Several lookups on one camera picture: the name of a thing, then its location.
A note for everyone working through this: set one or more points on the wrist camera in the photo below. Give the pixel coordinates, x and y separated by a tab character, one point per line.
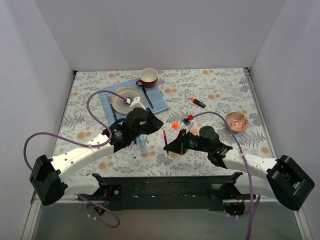
135	103
188	122

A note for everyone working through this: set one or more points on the beige striped plate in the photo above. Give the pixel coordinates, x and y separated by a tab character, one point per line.
119	105

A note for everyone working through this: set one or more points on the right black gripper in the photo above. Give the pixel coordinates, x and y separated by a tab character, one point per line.
186	141

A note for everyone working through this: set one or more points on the black handled fork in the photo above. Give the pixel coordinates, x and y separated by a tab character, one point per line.
109	98

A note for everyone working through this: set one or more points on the floral tablecloth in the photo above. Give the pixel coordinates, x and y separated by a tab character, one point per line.
222	90

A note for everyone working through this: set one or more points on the light blue highlighter cap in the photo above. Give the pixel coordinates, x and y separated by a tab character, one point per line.
141	139

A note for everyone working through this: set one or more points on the orange black highlighter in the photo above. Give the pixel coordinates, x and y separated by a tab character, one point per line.
197	102

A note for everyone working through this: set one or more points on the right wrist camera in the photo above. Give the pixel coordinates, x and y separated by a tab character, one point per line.
188	122

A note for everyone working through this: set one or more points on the thin blue pen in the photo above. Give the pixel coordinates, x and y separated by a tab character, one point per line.
134	151

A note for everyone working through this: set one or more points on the red patterned bowl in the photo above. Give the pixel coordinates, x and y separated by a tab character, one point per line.
237	121

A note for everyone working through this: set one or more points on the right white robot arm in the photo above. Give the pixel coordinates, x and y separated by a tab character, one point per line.
278	178

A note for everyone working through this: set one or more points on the orange highlighter cap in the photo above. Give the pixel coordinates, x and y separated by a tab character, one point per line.
175	125

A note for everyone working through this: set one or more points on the blue tiled placemat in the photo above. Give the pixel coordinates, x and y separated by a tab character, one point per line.
153	93

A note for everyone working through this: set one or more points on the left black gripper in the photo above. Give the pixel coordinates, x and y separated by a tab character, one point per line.
150	121

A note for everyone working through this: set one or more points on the light blue highlighter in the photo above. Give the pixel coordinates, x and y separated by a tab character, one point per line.
143	150

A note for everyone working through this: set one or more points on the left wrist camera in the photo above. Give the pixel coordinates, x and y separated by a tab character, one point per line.
135	103

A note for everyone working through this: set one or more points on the black handled knife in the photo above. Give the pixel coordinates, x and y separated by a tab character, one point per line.
147	97

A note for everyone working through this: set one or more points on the pink pen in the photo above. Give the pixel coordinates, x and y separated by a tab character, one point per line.
165	140

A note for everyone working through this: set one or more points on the red and white cup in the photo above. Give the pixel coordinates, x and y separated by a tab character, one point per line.
148	78

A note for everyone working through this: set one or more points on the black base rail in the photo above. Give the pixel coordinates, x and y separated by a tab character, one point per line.
168	193

